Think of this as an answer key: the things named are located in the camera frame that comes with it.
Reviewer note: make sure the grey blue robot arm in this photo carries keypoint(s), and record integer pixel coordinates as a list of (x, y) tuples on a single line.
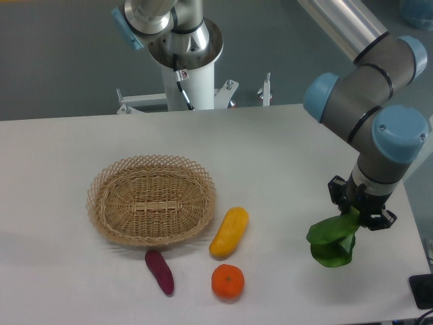
[(388, 138)]

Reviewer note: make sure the green bok choy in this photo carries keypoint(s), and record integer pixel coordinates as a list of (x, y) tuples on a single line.
[(332, 240)]

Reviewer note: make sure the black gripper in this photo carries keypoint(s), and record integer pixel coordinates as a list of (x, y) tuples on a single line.
[(348, 196)]

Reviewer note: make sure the black device at table edge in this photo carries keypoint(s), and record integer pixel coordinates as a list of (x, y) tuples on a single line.
[(421, 288)]

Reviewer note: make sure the orange tangerine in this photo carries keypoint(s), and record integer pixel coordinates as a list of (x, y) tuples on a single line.
[(227, 282)]

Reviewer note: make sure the yellow mango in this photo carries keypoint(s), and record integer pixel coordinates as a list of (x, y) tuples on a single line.
[(230, 233)]

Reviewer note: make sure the blue bag in corner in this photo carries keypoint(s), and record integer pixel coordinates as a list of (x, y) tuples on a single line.
[(417, 13)]

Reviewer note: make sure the woven wicker basket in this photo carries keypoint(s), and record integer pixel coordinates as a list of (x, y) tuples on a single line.
[(153, 200)]

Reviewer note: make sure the purple sweet potato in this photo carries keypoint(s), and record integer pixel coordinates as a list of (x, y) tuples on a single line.
[(161, 271)]

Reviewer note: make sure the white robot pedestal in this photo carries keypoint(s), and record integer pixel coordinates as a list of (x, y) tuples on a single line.
[(182, 55)]

